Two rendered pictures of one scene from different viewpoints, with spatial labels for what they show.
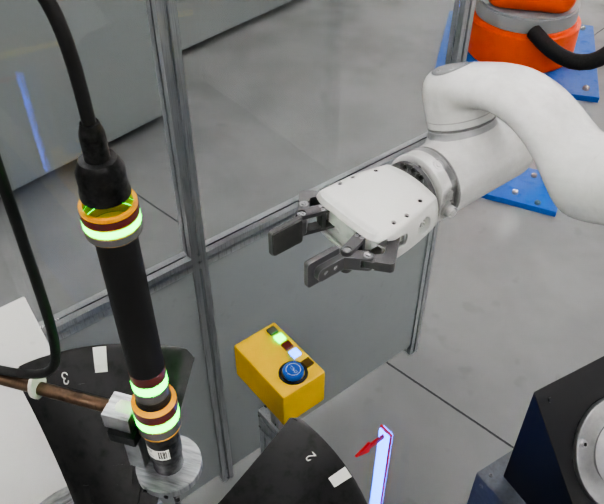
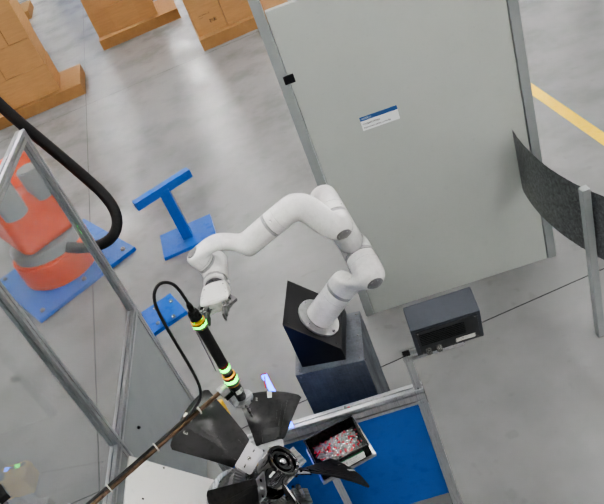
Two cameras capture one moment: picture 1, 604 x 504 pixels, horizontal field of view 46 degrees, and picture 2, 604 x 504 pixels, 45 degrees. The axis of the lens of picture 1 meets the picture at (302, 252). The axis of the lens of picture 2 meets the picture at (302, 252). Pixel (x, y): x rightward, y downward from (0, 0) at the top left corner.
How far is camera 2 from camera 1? 1.78 m
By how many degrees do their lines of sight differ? 34
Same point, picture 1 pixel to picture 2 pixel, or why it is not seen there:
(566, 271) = (222, 327)
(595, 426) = (305, 317)
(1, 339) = (140, 472)
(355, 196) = (209, 296)
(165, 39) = (50, 353)
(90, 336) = not seen: outside the picture
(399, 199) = (218, 287)
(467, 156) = (217, 266)
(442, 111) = (202, 262)
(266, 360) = not seen: hidden behind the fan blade
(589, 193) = (253, 245)
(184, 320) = not seen: hidden behind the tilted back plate
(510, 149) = (221, 257)
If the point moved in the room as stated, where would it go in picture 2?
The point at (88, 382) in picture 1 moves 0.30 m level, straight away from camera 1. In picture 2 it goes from (192, 426) to (111, 436)
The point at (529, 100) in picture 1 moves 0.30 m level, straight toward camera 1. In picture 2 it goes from (221, 240) to (270, 272)
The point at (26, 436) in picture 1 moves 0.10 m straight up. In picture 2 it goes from (180, 491) to (167, 474)
